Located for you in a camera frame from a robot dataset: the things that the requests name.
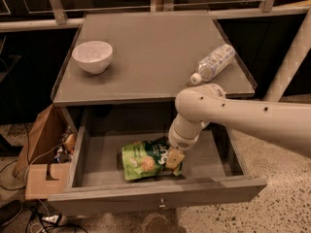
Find grey cabinet with counter top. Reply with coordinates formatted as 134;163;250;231
51;11;258;138

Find green rice chip bag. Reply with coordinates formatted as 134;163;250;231
121;137;182;182

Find white ceramic bowl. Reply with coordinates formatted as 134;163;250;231
72;41;113;74

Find metal drawer knob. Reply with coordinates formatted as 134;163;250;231
158;201;168;210

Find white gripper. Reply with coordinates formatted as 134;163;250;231
165;127;198;169

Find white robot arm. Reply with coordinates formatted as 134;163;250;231
166;13;311;169

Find open grey top drawer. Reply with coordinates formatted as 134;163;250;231
49;106;266;216

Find metal railing frame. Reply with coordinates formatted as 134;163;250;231
0;0;310;32

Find white cable at box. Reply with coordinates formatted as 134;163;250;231
0;142;64;191

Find clear plastic water bottle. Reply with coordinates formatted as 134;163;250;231
190;44;235;84

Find black cables on floor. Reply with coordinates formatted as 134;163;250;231
24;204;88;233

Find wooden side box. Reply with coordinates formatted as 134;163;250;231
13;105;76;200

